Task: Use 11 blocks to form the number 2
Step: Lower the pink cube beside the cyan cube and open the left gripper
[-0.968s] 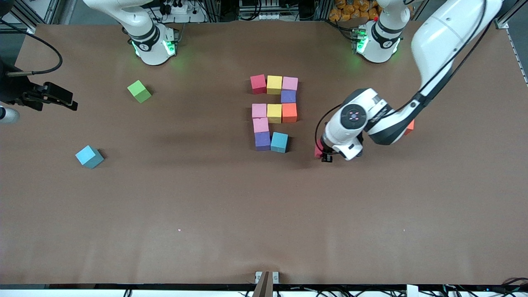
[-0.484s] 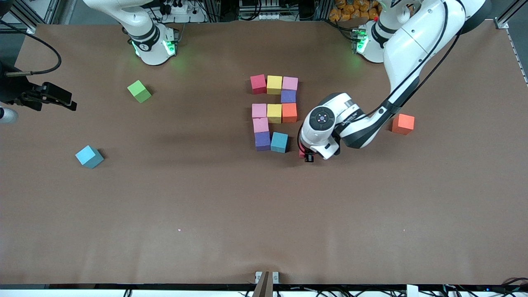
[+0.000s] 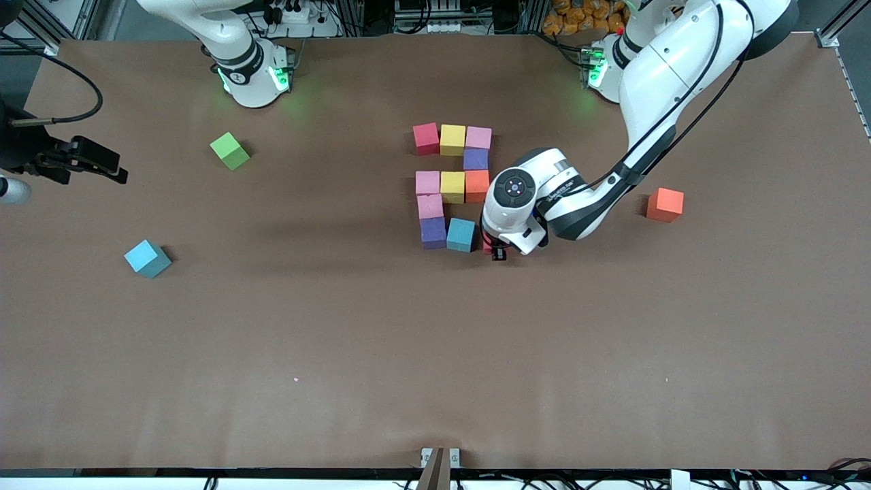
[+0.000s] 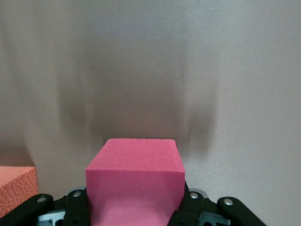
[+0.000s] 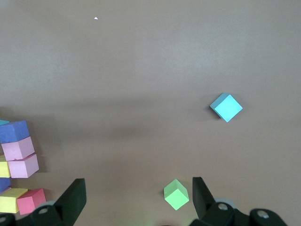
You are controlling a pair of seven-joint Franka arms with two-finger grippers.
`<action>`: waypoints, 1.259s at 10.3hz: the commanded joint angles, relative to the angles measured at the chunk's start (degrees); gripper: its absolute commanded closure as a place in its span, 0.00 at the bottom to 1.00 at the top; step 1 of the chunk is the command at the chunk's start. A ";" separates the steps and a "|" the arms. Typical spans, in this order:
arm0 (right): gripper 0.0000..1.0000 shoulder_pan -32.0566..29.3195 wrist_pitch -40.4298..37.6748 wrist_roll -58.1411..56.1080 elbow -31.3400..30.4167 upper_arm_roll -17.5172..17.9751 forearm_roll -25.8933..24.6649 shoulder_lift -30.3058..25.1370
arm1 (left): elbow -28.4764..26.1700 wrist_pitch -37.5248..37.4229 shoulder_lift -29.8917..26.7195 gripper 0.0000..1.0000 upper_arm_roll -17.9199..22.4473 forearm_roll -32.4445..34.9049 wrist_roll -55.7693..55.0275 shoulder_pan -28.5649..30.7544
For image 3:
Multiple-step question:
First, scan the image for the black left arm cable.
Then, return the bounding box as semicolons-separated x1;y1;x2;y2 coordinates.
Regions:
585;0;757;188

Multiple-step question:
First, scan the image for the orange snack bag pile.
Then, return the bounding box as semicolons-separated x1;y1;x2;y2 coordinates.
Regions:
542;0;630;36

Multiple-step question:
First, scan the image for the cyan foam cube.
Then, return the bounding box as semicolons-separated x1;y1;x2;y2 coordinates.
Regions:
446;218;476;253
124;240;172;279

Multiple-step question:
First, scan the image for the green foam cube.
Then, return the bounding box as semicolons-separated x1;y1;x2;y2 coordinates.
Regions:
210;132;251;171

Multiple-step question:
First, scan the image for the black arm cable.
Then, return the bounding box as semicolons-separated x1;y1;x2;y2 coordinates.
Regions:
585;0;757;188
0;33;104;127

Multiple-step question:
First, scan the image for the brown paper table cover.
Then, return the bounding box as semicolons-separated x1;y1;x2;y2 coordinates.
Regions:
0;33;871;472

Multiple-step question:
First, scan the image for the grey electronics rack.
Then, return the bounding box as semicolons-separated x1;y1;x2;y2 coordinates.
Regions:
393;0;477;33

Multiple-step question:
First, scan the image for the yellow foam cube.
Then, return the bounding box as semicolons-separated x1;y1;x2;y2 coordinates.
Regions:
440;171;466;204
440;124;467;157

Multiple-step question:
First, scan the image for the aluminium frame post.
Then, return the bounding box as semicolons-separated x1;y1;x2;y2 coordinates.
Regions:
0;0;103;56
815;0;871;50

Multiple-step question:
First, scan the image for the silver camera mount bracket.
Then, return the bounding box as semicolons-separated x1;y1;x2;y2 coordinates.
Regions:
421;447;461;469

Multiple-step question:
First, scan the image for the white power strip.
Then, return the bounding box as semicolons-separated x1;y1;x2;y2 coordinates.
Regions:
262;0;341;38

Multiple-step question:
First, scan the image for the brown camera pole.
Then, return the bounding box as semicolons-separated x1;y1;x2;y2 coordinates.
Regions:
416;448;451;490

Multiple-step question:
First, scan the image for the orange foam cube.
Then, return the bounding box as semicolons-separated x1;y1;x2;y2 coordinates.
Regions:
464;169;491;203
646;187;685;223

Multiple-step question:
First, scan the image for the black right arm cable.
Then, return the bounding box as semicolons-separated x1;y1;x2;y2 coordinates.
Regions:
0;33;104;127

